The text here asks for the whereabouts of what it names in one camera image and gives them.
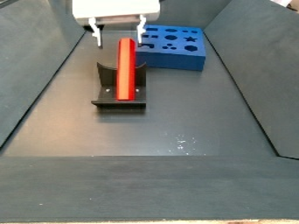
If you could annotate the red hexagonal bar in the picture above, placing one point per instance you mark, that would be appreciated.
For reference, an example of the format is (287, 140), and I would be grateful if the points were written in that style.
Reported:
(126, 70)

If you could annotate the blue foam shape board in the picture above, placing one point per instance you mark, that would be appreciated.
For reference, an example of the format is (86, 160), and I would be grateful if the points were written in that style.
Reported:
(171, 47)

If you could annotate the black curved stand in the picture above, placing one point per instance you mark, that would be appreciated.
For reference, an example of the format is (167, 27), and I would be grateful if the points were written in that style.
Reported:
(107, 98)

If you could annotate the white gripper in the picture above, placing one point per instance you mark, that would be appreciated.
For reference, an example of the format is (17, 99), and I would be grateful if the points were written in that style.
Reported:
(109, 12)

